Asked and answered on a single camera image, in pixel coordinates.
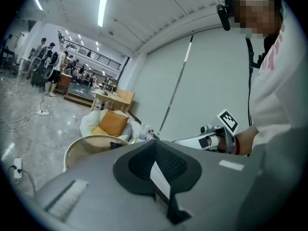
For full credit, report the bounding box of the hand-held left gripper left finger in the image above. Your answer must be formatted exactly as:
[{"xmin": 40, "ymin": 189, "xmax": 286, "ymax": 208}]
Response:
[{"xmin": 32, "ymin": 140, "xmax": 174, "ymax": 231}]

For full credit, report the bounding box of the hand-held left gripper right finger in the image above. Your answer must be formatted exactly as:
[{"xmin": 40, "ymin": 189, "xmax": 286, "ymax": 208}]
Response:
[{"xmin": 155, "ymin": 126, "xmax": 305, "ymax": 231}]

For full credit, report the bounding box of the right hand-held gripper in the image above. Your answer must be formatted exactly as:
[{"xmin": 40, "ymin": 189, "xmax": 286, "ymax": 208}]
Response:
[{"xmin": 172, "ymin": 109, "xmax": 239, "ymax": 154}]

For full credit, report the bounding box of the white tea bag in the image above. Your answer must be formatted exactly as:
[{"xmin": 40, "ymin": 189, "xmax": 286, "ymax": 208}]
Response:
[{"xmin": 150, "ymin": 161, "xmax": 172, "ymax": 200}]

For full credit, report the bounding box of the person's right forearm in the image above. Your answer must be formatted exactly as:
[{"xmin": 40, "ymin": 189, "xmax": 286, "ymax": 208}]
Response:
[{"xmin": 234, "ymin": 123, "xmax": 259, "ymax": 157}]

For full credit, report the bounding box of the white plastic bottle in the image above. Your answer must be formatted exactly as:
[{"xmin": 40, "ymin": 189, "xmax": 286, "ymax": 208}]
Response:
[{"xmin": 139, "ymin": 121, "xmax": 152, "ymax": 141}]

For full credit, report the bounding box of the round glass side table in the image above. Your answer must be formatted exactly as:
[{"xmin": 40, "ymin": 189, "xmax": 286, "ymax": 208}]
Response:
[{"xmin": 63, "ymin": 134, "xmax": 131, "ymax": 173}]

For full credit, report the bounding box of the thin metal stand pole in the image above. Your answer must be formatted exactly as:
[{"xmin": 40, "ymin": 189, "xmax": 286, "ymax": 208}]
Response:
[{"xmin": 157, "ymin": 30, "xmax": 194, "ymax": 137}]

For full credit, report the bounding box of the yellow cushion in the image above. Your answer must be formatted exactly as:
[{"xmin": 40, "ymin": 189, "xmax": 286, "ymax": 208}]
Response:
[{"xmin": 90, "ymin": 126, "xmax": 110, "ymax": 136}]

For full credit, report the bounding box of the orange cushion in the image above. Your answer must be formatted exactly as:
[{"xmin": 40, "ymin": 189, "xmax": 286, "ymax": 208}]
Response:
[{"xmin": 98, "ymin": 109, "xmax": 130, "ymax": 138}]

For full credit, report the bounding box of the white beanbag chair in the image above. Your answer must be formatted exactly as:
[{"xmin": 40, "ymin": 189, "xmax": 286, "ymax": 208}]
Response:
[{"xmin": 79, "ymin": 108, "xmax": 133, "ymax": 142}]

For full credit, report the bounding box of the light wooden table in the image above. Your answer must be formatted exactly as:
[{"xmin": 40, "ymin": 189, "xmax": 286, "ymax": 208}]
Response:
[{"xmin": 90, "ymin": 88, "xmax": 136, "ymax": 114}]

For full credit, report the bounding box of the white sweatshirt with pink print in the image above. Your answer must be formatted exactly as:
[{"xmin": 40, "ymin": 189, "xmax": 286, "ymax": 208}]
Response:
[{"xmin": 247, "ymin": 0, "xmax": 308, "ymax": 151}]

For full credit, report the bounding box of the brown wooden cabinet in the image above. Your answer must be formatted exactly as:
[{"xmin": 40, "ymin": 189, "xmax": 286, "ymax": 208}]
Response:
[{"xmin": 55, "ymin": 72, "xmax": 73, "ymax": 96}]

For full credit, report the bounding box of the black balcony railing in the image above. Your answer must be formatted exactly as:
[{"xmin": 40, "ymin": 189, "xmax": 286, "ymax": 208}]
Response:
[{"xmin": 57, "ymin": 30, "xmax": 122, "ymax": 71}]

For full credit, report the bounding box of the long ceiling light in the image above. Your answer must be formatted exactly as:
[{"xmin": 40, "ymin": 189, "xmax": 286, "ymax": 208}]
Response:
[
  {"xmin": 32, "ymin": 0, "xmax": 44, "ymax": 12},
  {"xmin": 97, "ymin": 0, "xmax": 108, "ymax": 28}
]

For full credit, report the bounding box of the red bead bracelet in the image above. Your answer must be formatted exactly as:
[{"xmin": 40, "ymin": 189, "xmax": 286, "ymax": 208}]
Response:
[{"xmin": 232, "ymin": 135, "xmax": 242, "ymax": 156}]

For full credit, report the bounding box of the black camera strap cable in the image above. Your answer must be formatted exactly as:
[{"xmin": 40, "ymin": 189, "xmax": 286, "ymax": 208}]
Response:
[{"xmin": 244, "ymin": 37, "xmax": 256, "ymax": 128}]

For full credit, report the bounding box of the white floor cable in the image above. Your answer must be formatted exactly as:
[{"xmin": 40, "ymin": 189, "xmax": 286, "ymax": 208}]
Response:
[{"xmin": 0, "ymin": 111, "xmax": 39, "ymax": 132}]

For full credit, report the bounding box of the black head-mounted camera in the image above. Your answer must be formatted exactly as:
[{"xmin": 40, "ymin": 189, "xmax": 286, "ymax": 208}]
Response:
[{"xmin": 216, "ymin": 3, "xmax": 232, "ymax": 32}]

